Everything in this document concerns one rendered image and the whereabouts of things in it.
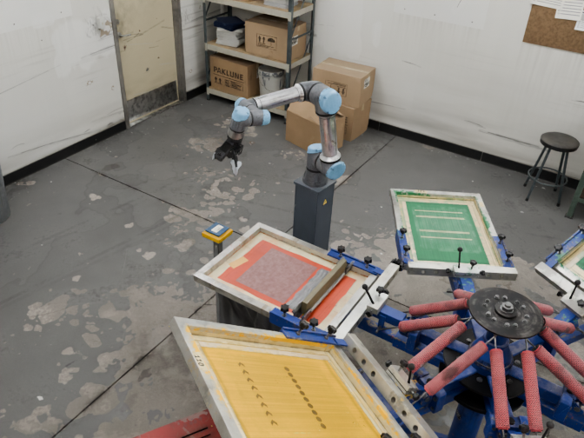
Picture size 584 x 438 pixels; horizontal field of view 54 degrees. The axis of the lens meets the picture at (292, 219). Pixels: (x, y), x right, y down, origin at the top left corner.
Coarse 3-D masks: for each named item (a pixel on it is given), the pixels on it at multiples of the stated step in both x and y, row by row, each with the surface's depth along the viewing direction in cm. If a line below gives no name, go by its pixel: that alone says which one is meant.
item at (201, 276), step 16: (256, 224) 332; (240, 240) 319; (288, 240) 322; (224, 256) 306; (320, 256) 314; (208, 272) 297; (224, 288) 286; (368, 288) 292; (256, 304) 277; (352, 304) 280; (336, 320) 270
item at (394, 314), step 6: (384, 306) 272; (384, 312) 269; (390, 312) 269; (396, 312) 269; (402, 312) 269; (378, 318) 272; (390, 318) 268; (396, 318) 266; (402, 318) 266; (396, 324) 267
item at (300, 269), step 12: (252, 252) 316; (264, 252) 316; (276, 252) 317; (288, 252) 317; (264, 264) 308; (276, 264) 308; (288, 264) 308; (300, 264) 309; (312, 264) 309; (288, 276) 300; (300, 276) 301; (312, 276) 301; (336, 288) 294; (348, 288) 295; (336, 300) 287
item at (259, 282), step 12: (252, 264) 307; (228, 276) 298; (240, 276) 298; (252, 276) 299; (264, 276) 299; (276, 276) 300; (252, 288) 292; (264, 288) 292; (276, 288) 292; (288, 288) 293; (300, 288) 293; (264, 300) 285; (276, 300) 285; (288, 300) 285; (324, 300) 287; (312, 312) 279; (324, 312) 279
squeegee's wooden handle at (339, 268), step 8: (336, 264) 294; (344, 264) 296; (336, 272) 290; (328, 280) 284; (320, 288) 278; (328, 288) 288; (312, 296) 273; (320, 296) 281; (304, 304) 270; (312, 304) 275; (304, 312) 272
